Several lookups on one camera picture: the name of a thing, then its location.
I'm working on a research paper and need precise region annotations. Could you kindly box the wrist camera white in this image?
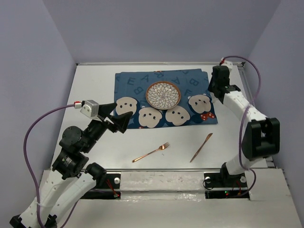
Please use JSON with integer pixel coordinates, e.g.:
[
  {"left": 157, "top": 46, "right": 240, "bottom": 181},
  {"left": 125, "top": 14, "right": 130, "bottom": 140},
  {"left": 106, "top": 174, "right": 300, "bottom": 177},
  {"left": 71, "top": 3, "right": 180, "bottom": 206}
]
[
  {"left": 219, "top": 58, "right": 233, "bottom": 72},
  {"left": 80, "top": 100, "right": 99, "bottom": 119}
]

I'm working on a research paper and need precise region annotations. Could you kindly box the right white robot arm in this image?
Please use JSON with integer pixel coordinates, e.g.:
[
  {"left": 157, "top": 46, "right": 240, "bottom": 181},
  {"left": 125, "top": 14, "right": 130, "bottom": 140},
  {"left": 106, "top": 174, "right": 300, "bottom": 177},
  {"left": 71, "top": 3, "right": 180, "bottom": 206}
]
[{"left": 208, "top": 65, "right": 280, "bottom": 186}]

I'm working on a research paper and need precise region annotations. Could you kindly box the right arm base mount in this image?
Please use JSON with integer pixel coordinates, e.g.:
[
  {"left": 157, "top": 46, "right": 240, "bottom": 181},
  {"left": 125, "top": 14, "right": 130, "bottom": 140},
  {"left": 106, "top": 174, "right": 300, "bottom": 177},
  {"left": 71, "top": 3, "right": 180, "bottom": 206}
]
[{"left": 202, "top": 172, "right": 250, "bottom": 199}]

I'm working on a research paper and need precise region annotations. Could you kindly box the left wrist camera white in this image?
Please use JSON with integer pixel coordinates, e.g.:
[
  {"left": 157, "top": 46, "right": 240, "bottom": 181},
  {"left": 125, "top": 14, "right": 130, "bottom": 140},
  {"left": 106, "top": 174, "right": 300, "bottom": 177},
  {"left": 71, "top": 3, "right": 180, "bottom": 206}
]
[{"left": 80, "top": 100, "right": 99, "bottom": 119}]

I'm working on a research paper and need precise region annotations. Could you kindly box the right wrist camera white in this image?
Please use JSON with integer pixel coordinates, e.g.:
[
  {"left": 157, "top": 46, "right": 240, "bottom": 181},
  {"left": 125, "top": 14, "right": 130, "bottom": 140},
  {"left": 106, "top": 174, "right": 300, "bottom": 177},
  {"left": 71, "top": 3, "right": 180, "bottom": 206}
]
[{"left": 219, "top": 58, "right": 233, "bottom": 72}]

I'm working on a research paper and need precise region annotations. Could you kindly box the copper knife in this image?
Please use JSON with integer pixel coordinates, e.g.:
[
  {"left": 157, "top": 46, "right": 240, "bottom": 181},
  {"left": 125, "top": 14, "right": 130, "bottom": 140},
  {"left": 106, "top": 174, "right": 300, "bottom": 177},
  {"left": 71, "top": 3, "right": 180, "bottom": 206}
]
[{"left": 190, "top": 133, "right": 213, "bottom": 163}]

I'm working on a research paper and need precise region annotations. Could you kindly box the floral patterned plate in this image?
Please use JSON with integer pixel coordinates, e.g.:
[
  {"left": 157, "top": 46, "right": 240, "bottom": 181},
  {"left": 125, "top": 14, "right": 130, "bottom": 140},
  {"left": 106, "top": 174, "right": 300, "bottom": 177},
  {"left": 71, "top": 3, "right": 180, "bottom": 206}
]
[{"left": 145, "top": 81, "right": 181, "bottom": 110}]

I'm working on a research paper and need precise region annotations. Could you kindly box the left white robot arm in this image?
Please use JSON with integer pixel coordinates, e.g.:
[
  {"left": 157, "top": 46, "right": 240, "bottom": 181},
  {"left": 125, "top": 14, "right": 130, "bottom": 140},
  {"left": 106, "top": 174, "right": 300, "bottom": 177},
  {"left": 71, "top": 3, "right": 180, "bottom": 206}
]
[{"left": 9, "top": 100, "right": 133, "bottom": 228}]

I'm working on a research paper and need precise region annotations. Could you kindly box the blue cartoon placemat cloth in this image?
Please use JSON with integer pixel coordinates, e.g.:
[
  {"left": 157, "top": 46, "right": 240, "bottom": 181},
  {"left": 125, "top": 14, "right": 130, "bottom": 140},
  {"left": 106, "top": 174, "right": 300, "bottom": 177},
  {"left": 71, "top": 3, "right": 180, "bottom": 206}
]
[{"left": 114, "top": 69, "right": 218, "bottom": 129}]

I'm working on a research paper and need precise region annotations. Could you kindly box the copper fork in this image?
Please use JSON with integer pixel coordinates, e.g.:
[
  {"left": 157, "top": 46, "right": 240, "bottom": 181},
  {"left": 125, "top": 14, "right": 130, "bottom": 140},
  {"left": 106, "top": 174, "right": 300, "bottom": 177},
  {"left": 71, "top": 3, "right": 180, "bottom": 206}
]
[{"left": 132, "top": 142, "right": 171, "bottom": 163}]

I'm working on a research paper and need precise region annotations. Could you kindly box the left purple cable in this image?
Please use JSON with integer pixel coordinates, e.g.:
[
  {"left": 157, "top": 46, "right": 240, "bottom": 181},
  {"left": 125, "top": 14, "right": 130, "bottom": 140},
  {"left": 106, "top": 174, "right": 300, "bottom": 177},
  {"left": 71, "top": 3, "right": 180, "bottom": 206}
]
[{"left": 23, "top": 101, "right": 119, "bottom": 228}]

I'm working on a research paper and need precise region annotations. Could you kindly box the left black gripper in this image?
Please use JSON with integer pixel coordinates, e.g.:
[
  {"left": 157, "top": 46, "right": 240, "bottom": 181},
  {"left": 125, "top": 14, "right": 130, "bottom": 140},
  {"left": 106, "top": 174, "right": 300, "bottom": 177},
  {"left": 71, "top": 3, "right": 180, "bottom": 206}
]
[{"left": 83, "top": 102, "right": 134, "bottom": 152}]

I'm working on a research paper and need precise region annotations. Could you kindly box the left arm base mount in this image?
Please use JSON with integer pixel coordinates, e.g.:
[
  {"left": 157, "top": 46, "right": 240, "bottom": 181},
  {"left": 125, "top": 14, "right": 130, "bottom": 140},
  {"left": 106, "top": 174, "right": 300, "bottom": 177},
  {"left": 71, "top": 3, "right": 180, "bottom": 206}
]
[{"left": 81, "top": 172, "right": 121, "bottom": 200}]

